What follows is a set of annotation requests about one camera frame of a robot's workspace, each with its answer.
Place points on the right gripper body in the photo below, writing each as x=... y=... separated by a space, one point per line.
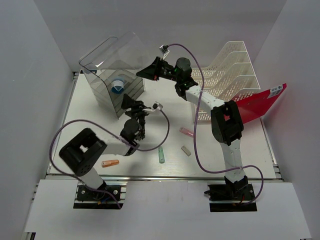
x=167 y=72

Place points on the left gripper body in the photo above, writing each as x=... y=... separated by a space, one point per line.
x=138 y=111

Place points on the blue white small jar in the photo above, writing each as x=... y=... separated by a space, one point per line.
x=117 y=85

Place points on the clear acrylic drawer organizer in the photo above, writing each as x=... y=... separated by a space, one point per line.
x=115 y=57

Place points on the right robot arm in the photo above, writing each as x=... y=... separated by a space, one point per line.
x=225 y=118

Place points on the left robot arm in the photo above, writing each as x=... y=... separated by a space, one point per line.
x=82 y=152

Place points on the green highlighter pen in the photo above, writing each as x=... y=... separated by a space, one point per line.
x=161 y=156

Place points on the pink highlighter pen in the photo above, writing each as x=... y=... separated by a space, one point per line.
x=186 y=132

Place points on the beige eraser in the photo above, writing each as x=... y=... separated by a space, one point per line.
x=186 y=150

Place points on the orange highlighter pen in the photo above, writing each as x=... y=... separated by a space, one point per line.
x=109 y=163

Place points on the cream plastic file rack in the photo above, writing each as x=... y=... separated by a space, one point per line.
x=231 y=75

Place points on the red plastic folder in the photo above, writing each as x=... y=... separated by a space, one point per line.
x=257 y=105

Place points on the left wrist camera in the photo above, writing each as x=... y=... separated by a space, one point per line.
x=156 y=107

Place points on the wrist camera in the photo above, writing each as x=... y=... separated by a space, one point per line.
x=164 y=49
x=156 y=107

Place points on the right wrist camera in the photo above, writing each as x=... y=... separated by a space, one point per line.
x=164 y=49

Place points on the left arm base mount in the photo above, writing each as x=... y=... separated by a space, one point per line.
x=87 y=199

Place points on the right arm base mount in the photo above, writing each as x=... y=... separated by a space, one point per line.
x=222 y=200

